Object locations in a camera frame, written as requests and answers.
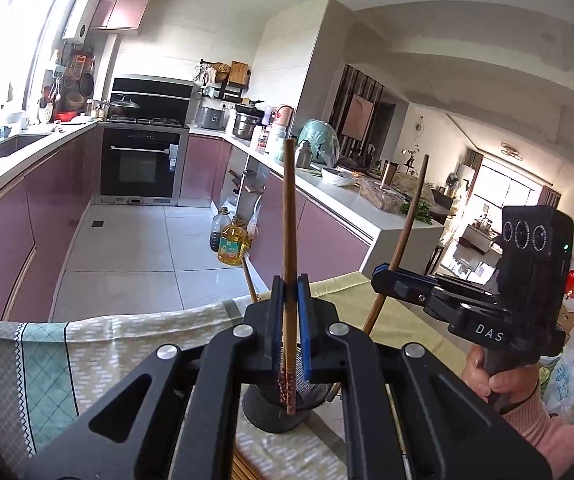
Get black mesh utensil holder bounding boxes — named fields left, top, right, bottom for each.
left=242, top=380, right=333, bottom=435

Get black wok with lid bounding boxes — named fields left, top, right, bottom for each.
left=108, top=96, right=141, bottom=118

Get patterned green beige tablecloth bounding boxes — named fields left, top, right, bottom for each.
left=0, top=270, right=468, bottom=480

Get silver rice cooker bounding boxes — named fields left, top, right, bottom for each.
left=194, top=106, right=229, bottom=131

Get green appliance under plastic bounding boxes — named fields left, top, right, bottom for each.
left=297, top=119, right=340, bottom=167

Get kitchen window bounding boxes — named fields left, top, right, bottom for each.
left=0, top=0, right=75, bottom=126

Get person's right forearm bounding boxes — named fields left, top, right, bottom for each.
left=500, top=380, right=574, bottom=480

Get kitchen sink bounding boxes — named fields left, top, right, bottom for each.
left=0, top=132, right=50, bottom=161

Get wooden chopstick red patterned end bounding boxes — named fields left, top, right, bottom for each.
left=327, top=154, right=430, bottom=402
left=282, top=137, right=299, bottom=416

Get pink wall picture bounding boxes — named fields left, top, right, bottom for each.
left=342, top=92, right=374, bottom=138

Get steel stock pot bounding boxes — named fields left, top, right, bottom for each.
left=232, top=105, right=263, bottom=141

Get gas stove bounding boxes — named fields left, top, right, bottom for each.
left=107, top=116, right=184, bottom=128

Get black range hood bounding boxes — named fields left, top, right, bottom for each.
left=109, top=76, right=195, bottom=123

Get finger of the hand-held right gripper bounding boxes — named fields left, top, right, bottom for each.
left=377, top=265, right=500, bottom=295
left=371, top=270, right=498, bottom=333

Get yellow cooking oil bottle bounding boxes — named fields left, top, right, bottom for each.
left=217, top=215, right=248, bottom=267

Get pink kitchen base cabinet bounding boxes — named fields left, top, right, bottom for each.
left=247, top=160, right=445, bottom=291
left=0, top=125, right=105, bottom=321
left=179, top=132, right=233, bottom=206

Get white water heater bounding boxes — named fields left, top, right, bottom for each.
left=62, top=0, right=100, bottom=43

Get person's right hand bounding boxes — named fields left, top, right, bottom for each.
left=462, top=346, right=541, bottom=414

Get dark liquid plastic bottle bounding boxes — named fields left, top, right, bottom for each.
left=209, top=206, right=232, bottom=252

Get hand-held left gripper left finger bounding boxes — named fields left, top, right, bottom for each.
left=22, top=275, right=288, bottom=480

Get hanging kitchen utensil rack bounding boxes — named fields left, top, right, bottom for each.
left=39, top=45, right=98, bottom=121

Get green leafy vegetables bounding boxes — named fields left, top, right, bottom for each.
left=402, top=200, right=435, bottom=226

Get clear plastic food box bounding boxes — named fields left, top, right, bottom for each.
left=359, top=180, right=408, bottom=211

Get pink wall cabinet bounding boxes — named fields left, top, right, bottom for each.
left=89, top=0, right=157, bottom=31

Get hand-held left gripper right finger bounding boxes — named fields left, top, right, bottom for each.
left=296, top=274, right=553, bottom=480

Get black built-in oven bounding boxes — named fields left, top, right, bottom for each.
left=99, top=125, right=188, bottom=206

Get black wall shelf rack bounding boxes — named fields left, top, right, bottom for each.
left=198, top=59, right=252, bottom=103

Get white bowl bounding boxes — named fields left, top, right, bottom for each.
left=321, top=167, right=355, bottom=186

